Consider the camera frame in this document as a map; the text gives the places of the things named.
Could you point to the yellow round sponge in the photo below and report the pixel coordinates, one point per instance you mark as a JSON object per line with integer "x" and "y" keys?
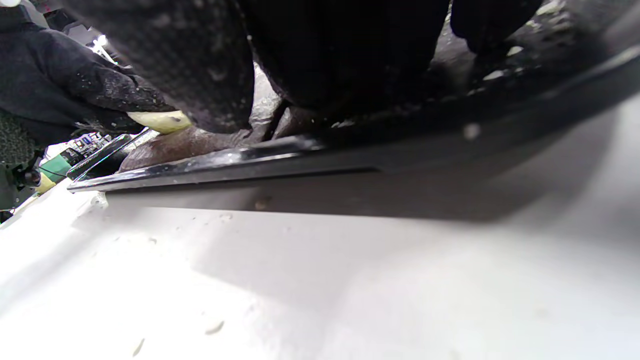
{"x": 160, "y": 121}

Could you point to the black plastic tray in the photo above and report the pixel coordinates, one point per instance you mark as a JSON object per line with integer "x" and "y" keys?
{"x": 450, "y": 130}

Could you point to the brown leather bag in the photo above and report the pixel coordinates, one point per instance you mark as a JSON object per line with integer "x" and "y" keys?
{"x": 190, "y": 145}

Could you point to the person's right hand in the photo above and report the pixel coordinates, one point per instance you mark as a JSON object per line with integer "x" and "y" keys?
{"x": 340, "y": 50}

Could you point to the person's left hand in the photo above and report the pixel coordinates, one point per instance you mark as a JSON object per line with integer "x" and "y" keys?
{"x": 60, "y": 85}

